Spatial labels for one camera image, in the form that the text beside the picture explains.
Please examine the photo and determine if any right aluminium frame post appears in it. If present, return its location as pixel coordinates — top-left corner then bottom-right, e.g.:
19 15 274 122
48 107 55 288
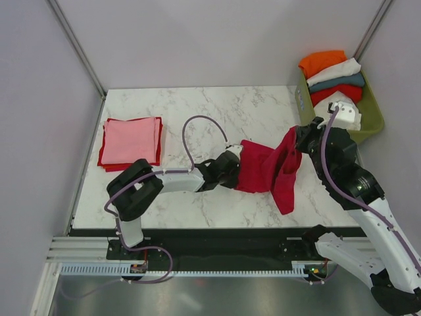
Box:
353 0 395 61

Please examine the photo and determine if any crimson red t shirt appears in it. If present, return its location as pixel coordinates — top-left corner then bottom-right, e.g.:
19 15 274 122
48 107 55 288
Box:
235 126 302 215

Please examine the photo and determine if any aluminium frame post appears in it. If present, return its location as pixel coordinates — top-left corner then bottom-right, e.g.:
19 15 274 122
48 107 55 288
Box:
45 0 107 100
353 0 395 61

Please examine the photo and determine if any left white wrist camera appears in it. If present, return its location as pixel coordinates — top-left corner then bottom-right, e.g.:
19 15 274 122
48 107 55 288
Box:
226 144 243 157

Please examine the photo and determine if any orange t shirt in bin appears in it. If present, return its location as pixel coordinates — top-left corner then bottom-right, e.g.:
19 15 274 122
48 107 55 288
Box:
298 50 347 79

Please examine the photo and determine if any white slotted cable duct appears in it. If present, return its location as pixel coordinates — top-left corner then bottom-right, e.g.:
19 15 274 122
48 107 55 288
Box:
59 261 328 278

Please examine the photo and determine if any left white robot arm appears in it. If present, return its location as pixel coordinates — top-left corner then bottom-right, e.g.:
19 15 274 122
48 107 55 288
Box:
104 145 243 259

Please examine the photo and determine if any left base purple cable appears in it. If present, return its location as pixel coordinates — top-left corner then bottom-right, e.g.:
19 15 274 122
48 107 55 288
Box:
61 245 175 300

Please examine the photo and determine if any olive green plastic bin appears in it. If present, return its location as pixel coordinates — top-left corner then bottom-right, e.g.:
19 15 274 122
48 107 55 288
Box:
295 72 384 145

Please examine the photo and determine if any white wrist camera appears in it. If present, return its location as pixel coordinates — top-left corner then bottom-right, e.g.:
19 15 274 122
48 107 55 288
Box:
226 144 243 157
328 101 357 129

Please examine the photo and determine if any left aluminium frame post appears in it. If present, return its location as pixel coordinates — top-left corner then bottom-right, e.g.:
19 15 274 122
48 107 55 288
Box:
45 0 107 100

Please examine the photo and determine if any red shirt in bin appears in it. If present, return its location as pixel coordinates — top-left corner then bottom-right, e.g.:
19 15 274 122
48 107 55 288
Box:
310 84 364 107

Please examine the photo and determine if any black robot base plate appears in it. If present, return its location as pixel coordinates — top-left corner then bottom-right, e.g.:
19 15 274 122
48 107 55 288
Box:
70 228 329 270

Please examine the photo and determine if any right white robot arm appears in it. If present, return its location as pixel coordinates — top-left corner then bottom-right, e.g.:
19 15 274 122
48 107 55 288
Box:
294 117 420 315

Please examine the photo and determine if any teal shirt in bin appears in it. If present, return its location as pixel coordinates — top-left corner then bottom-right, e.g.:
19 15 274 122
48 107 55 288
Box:
309 72 365 93

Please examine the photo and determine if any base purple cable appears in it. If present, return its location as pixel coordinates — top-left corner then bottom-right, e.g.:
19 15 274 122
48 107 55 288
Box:
61 245 175 300
295 259 341 286

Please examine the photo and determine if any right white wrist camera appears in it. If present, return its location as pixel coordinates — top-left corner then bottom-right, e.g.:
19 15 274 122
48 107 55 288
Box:
328 101 357 129

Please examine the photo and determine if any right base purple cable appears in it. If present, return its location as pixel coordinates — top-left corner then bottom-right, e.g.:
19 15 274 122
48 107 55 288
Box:
295 259 341 286

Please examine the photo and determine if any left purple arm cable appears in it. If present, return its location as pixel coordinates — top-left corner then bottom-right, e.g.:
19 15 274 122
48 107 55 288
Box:
104 115 231 254

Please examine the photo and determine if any white folded shirt in bin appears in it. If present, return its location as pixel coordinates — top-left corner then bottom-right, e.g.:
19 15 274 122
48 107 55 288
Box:
307 58 361 87

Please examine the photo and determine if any crumpled white shirt in bin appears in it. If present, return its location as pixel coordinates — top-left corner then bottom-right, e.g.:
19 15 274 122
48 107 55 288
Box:
314 92 362 131

